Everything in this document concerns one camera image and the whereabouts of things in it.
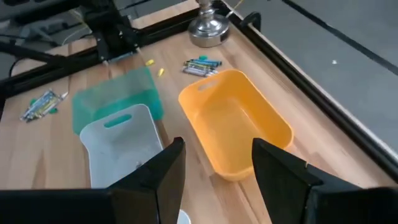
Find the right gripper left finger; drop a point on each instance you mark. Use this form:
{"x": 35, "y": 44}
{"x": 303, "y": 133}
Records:
{"x": 155, "y": 186}

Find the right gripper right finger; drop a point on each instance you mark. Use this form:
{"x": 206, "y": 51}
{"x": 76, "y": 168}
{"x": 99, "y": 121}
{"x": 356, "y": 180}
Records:
{"x": 280, "y": 180}

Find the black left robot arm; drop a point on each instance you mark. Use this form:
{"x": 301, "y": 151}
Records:
{"x": 109, "y": 28}

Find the grey plastic bin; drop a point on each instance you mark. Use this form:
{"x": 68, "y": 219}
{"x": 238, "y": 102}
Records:
{"x": 124, "y": 152}

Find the orange plastic bin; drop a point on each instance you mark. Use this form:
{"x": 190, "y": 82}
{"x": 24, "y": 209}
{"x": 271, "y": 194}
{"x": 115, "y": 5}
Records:
{"x": 236, "y": 124}

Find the green translucent plastic bin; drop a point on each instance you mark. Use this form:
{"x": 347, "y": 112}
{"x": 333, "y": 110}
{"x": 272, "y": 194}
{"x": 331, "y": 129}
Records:
{"x": 109, "y": 93}

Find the yellow crayon piece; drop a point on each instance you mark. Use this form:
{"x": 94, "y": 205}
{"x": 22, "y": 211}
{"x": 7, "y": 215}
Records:
{"x": 160, "y": 72}
{"x": 150, "y": 62}

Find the green crayon piece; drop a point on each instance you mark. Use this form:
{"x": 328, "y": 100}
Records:
{"x": 53, "y": 110}
{"x": 203, "y": 57}
{"x": 33, "y": 102}

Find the white-shade lamp, silver base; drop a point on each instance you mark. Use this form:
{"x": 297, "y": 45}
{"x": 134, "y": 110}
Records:
{"x": 208, "y": 31}

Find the black table clamp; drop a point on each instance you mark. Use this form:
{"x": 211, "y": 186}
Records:
{"x": 250, "y": 18}

